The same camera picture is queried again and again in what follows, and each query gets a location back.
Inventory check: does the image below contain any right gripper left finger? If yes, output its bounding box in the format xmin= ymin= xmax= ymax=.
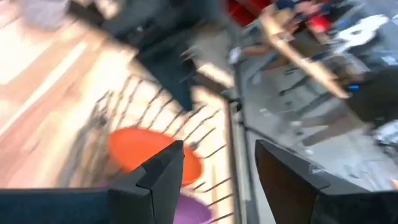
xmin=107 ymin=139 xmax=185 ymax=224

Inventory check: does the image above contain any person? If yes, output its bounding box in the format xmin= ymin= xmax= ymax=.
xmin=228 ymin=0 xmax=333 ymax=66

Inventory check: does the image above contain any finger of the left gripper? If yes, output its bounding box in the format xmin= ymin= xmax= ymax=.
xmin=139 ymin=50 xmax=196 ymax=111

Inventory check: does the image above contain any orange plate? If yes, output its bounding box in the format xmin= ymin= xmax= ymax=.
xmin=107 ymin=126 xmax=205 ymax=187

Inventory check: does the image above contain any purple plate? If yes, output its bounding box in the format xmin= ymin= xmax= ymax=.
xmin=172 ymin=192 xmax=214 ymax=224

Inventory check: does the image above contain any grey mug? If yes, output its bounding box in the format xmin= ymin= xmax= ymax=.
xmin=20 ymin=0 xmax=71 ymax=30

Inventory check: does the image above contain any white robot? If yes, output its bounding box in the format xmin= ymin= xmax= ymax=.
xmin=334 ymin=14 xmax=389 ymax=54

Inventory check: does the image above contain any grey wire dish rack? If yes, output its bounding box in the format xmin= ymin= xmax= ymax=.
xmin=58 ymin=74 xmax=237 ymax=224

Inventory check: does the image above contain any black metal table frame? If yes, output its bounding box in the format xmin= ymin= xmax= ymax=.
xmin=225 ymin=93 xmax=261 ymax=224

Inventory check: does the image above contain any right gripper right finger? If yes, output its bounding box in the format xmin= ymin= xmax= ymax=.
xmin=254 ymin=139 xmax=398 ymax=224

